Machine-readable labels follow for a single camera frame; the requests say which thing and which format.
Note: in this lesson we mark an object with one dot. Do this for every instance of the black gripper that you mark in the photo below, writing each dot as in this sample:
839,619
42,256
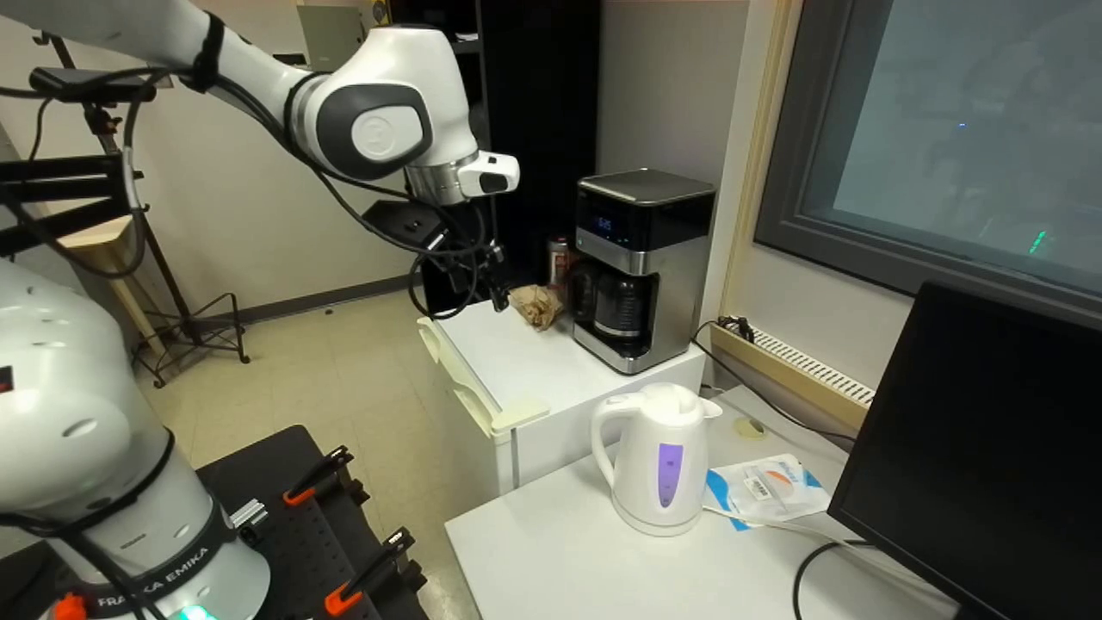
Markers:
470,234

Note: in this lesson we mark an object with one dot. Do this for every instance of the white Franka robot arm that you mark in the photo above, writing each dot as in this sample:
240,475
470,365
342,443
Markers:
81,434

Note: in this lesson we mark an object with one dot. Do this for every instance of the glass coffee carafe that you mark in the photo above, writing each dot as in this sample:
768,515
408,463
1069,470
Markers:
614,305

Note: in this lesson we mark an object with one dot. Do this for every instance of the black steel coffee maker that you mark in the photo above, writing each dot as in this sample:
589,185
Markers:
643,228

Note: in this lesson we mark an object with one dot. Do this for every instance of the brown crumpled paper bag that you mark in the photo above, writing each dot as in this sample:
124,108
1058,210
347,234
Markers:
534,308

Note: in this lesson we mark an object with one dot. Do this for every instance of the white mini fridge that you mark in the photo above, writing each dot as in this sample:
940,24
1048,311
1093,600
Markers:
551,365

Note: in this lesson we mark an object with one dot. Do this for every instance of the black tall cabinet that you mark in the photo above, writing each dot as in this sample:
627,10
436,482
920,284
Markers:
538,116

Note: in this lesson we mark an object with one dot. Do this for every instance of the white electric kettle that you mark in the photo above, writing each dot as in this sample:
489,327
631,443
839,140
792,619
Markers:
656,458

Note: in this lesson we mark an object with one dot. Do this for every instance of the orange black clamp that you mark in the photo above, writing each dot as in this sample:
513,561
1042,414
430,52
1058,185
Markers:
316,475
366,572

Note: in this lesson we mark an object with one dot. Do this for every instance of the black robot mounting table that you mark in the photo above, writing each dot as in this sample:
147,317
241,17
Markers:
287,540

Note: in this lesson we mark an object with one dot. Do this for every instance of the white blue plastic packet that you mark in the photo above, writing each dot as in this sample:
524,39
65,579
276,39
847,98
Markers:
763,482

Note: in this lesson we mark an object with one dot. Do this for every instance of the wooden stool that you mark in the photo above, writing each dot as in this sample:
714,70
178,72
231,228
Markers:
109,247

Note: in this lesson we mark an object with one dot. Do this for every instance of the grey framed window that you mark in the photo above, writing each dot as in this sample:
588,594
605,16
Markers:
951,126

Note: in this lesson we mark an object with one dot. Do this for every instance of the black computer monitor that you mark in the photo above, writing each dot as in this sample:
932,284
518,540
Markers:
986,458

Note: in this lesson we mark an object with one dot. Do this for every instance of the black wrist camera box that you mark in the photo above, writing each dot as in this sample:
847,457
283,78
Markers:
404,223

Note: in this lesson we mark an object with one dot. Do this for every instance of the black camera tripod stand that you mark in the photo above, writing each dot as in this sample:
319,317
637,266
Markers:
104,126

